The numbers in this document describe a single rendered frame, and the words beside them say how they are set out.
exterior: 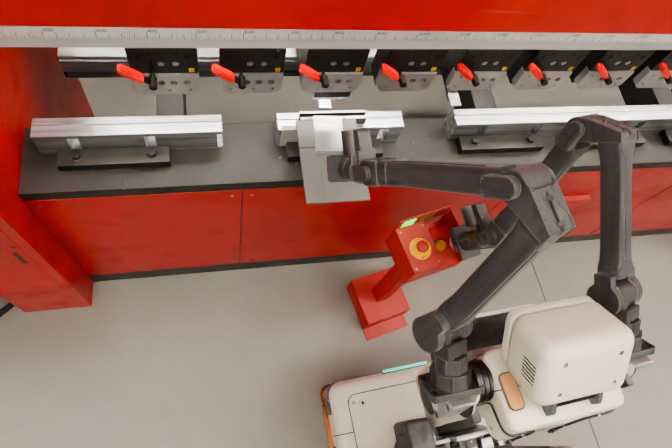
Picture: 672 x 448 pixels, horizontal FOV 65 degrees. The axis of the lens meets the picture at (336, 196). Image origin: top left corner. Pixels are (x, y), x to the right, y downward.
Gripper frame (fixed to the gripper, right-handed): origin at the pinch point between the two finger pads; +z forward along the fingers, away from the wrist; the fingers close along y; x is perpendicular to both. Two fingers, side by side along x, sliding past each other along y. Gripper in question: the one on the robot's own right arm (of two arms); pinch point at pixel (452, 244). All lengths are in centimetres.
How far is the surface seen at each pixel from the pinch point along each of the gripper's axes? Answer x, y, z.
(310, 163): 39, 35, -12
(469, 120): -16.0, 35.4, -8.4
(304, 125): 37, 47, -9
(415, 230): 8.6, 7.8, 4.1
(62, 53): 95, 87, 3
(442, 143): -9.3, 32.0, 0.5
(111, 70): 83, 82, 7
